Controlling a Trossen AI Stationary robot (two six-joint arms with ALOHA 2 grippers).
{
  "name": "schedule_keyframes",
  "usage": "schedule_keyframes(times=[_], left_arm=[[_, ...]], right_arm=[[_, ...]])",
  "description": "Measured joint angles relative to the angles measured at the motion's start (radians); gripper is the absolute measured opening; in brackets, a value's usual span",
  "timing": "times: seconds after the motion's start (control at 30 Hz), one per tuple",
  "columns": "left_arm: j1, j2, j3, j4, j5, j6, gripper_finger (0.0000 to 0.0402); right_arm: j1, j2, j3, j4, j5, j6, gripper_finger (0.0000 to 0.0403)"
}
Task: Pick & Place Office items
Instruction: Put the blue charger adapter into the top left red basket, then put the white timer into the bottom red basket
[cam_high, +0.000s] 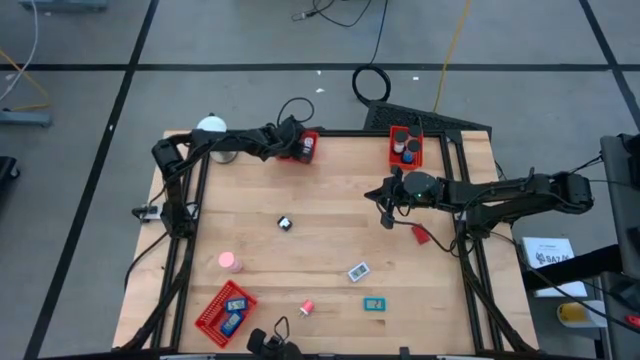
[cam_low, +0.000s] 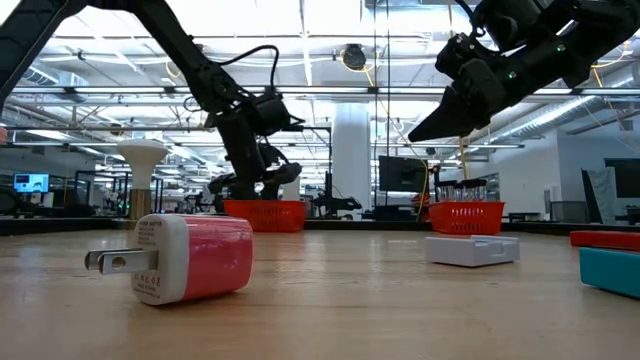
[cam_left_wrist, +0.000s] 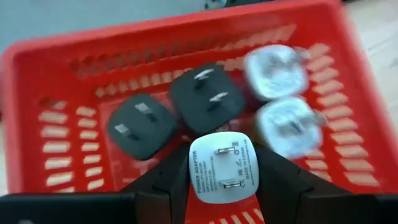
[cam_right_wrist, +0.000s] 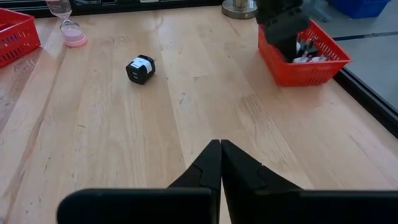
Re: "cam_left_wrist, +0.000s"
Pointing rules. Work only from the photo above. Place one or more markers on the white power adapter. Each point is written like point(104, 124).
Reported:
point(275, 71)

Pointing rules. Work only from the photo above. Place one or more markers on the light green power adapter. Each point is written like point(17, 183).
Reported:
point(289, 127)

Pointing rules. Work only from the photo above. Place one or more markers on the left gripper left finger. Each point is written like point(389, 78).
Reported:
point(161, 189)

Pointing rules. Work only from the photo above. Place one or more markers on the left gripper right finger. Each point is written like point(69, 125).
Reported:
point(280, 186)

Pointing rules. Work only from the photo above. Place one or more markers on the red plastic basket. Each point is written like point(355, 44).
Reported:
point(46, 68)

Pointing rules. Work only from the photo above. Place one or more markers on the light blue power adapter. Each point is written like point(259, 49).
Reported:
point(224, 168)

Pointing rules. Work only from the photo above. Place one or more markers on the black power adapter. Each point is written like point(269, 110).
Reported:
point(206, 98)
point(141, 126)

